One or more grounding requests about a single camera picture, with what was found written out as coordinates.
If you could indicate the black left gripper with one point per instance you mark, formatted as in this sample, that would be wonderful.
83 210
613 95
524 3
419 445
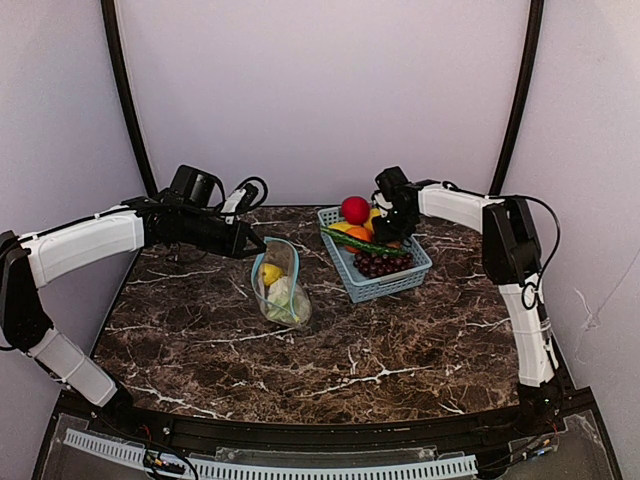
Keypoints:
239 240

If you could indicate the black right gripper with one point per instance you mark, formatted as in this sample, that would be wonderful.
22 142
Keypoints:
398 220

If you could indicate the yellow toy banana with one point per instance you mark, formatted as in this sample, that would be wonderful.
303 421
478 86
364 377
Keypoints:
269 273

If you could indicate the clear zip top bag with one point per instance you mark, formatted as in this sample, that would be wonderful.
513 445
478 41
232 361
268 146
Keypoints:
283 254

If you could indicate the white toy cauliflower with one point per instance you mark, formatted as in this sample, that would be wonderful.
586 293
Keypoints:
284 302

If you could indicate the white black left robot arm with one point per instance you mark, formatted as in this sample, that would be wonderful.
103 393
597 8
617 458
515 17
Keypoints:
179 214

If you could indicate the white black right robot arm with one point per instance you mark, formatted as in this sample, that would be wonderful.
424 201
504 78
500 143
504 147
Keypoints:
512 260

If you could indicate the yellow toy lemon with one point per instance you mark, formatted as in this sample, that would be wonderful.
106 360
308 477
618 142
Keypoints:
373 213

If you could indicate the orange toy orange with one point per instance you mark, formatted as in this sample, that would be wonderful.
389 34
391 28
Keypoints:
360 233

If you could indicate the green toy cucumber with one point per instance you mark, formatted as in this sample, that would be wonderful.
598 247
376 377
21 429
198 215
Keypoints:
360 245

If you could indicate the red toy apple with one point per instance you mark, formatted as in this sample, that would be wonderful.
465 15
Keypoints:
355 210

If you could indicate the purple toy grapes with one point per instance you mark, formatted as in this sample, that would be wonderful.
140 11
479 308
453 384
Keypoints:
372 265

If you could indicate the small yellow toy fruit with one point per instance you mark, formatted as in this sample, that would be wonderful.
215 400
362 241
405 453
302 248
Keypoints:
341 226

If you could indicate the light blue perforated basket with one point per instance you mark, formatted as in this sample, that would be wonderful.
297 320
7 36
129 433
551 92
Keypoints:
360 288

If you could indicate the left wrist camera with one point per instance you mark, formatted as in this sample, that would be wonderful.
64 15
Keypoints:
250 194

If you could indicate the black front frame rail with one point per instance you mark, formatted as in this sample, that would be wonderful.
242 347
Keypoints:
485 433

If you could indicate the light blue slotted cable duct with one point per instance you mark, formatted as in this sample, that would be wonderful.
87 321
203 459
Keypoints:
235 463

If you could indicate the black right rear frame post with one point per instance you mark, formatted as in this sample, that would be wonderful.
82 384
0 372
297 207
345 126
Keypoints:
525 74

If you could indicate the black frame post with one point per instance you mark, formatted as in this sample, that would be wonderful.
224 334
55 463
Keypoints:
125 95
525 74

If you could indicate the black left rear frame post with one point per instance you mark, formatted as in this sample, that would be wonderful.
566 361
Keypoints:
125 95

